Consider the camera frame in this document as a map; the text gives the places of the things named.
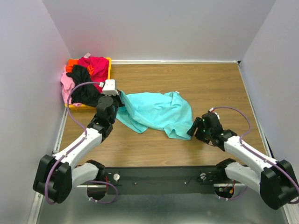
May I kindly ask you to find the turquoise t shirt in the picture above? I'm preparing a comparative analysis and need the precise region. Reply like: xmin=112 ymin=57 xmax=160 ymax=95
xmin=117 ymin=91 xmax=193 ymax=140

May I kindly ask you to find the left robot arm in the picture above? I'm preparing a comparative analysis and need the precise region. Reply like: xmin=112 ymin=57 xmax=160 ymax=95
xmin=33 ymin=94 xmax=124 ymax=204

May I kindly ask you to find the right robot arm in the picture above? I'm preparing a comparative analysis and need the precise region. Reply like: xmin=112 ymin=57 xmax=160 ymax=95
xmin=187 ymin=111 xmax=299 ymax=210

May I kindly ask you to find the yellow plastic bin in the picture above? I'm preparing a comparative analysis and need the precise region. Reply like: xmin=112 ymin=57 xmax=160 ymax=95
xmin=60 ymin=56 xmax=110 ymax=107

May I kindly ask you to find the magenta t shirt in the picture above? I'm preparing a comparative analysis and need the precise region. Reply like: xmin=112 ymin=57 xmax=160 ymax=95
xmin=78 ymin=56 xmax=109 ymax=83

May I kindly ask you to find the pink t shirt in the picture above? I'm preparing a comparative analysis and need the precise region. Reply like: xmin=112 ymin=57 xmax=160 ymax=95
xmin=60 ymin=66 xmax=75 ymax=104

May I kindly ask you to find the orange t shirt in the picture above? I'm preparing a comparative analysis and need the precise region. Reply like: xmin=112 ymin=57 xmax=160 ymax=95
xmin=65 ymin=59 xmax=94 ymax=76

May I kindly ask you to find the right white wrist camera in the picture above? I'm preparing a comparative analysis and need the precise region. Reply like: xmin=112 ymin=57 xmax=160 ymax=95
xmin=208 ymin=107 xmax=220 ymax=119

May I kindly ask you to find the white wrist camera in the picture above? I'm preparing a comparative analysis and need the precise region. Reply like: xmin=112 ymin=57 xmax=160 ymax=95
xmin=102 ymin=79 xmax=119 ymax=96
xmin=208 ymin=107 xmax=220 ymax=119

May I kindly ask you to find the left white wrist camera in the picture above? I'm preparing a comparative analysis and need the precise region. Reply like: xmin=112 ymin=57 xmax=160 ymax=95
xmin=102 ymin=79 xmax=119 ymax=96

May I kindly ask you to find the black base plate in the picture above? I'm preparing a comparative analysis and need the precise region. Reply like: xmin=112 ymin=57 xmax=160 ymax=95
xmin=86 ymin=166 xmax=243 ymax=206

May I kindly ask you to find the aluminium frame rail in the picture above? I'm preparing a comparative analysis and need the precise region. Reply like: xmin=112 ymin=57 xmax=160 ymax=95
xmin=27 ymin=108 xmax=68 ymax=224

